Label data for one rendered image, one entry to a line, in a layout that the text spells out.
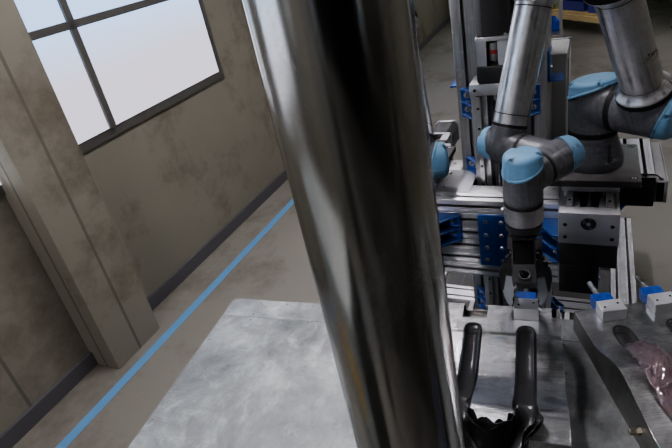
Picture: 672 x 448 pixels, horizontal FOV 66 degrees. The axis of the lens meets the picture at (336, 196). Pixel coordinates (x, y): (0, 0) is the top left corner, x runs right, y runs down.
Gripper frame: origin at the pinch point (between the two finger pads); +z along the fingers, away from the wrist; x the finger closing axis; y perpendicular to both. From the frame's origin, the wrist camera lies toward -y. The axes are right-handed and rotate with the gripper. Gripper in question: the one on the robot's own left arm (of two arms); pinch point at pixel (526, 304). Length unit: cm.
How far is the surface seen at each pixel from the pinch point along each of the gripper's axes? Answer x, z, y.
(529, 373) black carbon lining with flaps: -0.6, 3.4, -16.2
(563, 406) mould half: -6.1, -1.1, -27.0
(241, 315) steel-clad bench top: 76, 11, 2
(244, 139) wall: 190, 41, 210
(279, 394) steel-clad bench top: 53, 11, -23
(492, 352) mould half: 6.5, 2.7, -12.2
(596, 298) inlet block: -14.7, 4.4, 8.6
